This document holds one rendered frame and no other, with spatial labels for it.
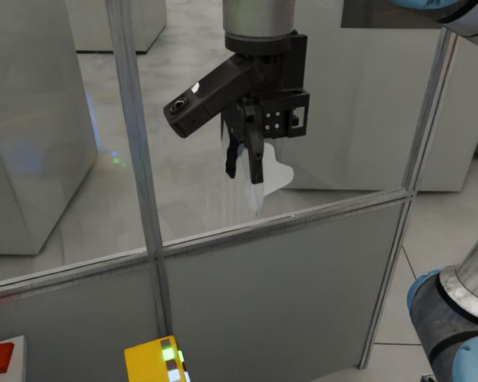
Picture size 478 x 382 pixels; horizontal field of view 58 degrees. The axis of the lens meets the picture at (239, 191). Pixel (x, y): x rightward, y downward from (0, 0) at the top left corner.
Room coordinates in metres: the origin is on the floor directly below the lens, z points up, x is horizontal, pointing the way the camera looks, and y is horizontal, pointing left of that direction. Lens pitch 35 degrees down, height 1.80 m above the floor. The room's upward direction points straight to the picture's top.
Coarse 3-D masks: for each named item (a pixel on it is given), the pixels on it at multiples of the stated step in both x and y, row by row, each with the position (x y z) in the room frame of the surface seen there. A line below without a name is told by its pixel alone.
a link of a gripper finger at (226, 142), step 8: (224, 128) 0.50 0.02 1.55; (224, 136) 0.50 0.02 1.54; (232, 136) 0.48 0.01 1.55; (224, 144) 0.50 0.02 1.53; (232, 144) 0.49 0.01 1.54; (240, 144) 0.49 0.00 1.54; (224, 152) 0.50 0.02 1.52; (232, 152) 0.50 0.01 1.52; (240, 152) 0.51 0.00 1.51; (224, 160) 0.50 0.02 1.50; (232, 160) 0.50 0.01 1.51; (232, 168) 0.50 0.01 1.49; (232, 176) 0.51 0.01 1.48
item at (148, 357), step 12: (168, 336) 0.54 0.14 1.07; (132, 348) 0.51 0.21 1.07; (144, 348) 0.51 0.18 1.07; (156, 348) 0.51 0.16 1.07; (168, 348) 0.51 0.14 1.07; (132, 360) 0.49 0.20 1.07; (144, 360) 0.49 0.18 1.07; (156, 360) 0.49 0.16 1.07; (180, 360) 0.49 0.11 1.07; (132, 372) 0.46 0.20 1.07; (144, 372) 0.46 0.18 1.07; (156, 372) 0.46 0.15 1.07; (180, 372) 0.46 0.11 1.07
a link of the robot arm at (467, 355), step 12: (456, 336) 0.41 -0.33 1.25; (468, 336) 0.41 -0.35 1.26; (444, 348) 0.40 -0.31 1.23; (456, 348) 0.39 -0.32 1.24; (468, 348) 0.38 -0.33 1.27; (432, 360) 0.40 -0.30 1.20; (444, 360) 0.39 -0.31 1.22; (456, 360) 0.37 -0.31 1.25; (468, 360) 0.36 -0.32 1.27; (444, 372) 0.37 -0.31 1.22; (456, 372) 0.35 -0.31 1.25; (468, 372) 0.34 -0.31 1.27
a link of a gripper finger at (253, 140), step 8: (248, 120) 0.44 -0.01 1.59; (248, 128) 0.42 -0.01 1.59; (256, 128) 0.42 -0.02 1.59; (248, 136) 0.42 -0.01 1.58; (256, 136) 0.42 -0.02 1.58; (248, 144) 0.42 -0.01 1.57; (256, 144) 0.42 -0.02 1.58; (248, 152) 0.42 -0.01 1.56; (256, 152) 0.41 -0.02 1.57; (256, 160) 0.41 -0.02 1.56; (256, 168) 0.41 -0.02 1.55; (256, 176) 0.41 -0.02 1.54
